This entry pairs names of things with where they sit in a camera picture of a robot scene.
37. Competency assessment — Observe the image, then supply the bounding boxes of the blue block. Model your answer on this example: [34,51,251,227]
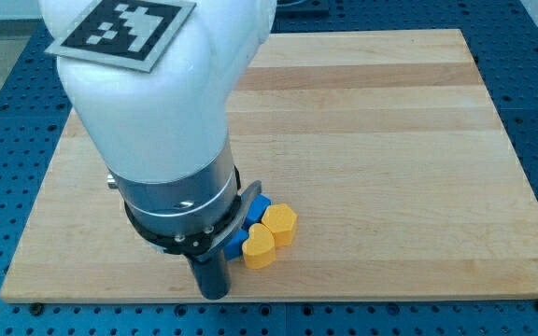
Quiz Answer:
[223,194,272,260]

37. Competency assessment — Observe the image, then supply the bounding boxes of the wooden board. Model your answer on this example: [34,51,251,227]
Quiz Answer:
[0,30,538,303]

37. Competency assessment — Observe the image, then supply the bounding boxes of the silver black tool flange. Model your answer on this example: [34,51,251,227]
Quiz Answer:
[111,140,262,262]

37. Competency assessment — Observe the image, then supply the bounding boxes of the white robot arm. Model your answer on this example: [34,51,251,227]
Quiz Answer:
[38,0,277,300]

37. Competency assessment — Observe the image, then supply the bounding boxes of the yellow heart block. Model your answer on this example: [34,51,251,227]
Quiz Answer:
[242,223,276,269]

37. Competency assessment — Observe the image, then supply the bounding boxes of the black white fiducial marker tag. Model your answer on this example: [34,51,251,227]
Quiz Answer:
[46,0,196,73]

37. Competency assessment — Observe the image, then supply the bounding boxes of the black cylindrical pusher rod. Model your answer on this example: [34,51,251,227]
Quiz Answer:
[187,251,231,300]

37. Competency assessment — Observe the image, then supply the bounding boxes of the yellow hexagon block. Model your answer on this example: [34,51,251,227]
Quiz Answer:
[262,203,298,247]

